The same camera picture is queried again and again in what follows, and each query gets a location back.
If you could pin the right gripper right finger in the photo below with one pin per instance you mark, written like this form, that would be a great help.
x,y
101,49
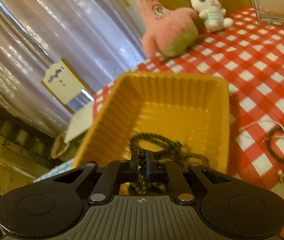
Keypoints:
x,y
169,173

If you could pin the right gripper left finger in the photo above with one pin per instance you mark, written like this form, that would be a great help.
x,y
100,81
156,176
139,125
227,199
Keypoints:
x,y
116,173

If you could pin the golden plastic tray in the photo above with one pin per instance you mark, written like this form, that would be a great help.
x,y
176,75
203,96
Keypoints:
x,y
182,118

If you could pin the blue white checkered cloth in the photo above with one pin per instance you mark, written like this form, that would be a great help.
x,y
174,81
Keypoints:
x,y
56,171

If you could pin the white wooden chair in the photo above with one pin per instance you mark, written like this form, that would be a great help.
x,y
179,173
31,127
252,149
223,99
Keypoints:
x,y
72,97

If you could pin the pink starfish plush toy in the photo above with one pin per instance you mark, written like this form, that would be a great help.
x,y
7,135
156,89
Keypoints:
x,y
168,32

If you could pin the red white checkered tablecloth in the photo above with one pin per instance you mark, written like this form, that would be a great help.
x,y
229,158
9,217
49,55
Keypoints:
x,y
250,58

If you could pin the purple lace curtain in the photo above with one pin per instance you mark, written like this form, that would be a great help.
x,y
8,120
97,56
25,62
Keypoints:
x,y
100,38

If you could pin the white bunny plush toy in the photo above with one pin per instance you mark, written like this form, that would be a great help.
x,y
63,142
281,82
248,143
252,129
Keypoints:
x,y
213,15

